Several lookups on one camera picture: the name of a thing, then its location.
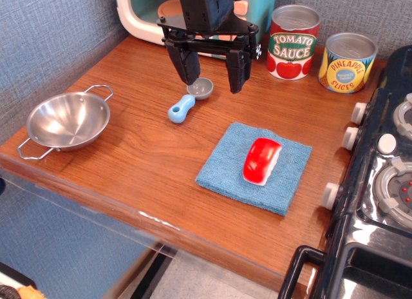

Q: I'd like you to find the red toy sushi piece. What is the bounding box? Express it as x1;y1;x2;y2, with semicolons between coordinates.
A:
243;137;283;186

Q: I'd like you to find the tomato sauce can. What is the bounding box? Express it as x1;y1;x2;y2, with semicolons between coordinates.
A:
267;5;321;81

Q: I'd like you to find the pineapple slices can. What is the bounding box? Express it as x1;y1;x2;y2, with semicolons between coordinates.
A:
318;32;378;94

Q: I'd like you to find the black toy stove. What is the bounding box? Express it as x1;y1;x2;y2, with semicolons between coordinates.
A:
279;46;411;298

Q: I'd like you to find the orange fuzzy object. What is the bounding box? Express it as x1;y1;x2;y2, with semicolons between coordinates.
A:
1;285;46;299

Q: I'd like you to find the blue folded cloth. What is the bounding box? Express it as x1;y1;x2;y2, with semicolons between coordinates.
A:
196;122;312;216

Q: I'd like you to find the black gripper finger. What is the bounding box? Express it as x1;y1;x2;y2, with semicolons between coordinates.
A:
165;43;200;85
226;50;252;93

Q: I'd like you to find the blue handled grey spoon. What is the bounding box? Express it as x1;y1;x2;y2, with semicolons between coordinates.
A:
167;77;214;124

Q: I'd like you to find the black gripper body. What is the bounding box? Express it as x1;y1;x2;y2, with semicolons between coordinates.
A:
157;0;261;59

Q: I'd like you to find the toy microwave oven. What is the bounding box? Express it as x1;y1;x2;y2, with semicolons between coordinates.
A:
116;0;275;45

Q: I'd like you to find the steel two-handled bowl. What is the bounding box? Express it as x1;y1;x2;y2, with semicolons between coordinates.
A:
17;84;114;160

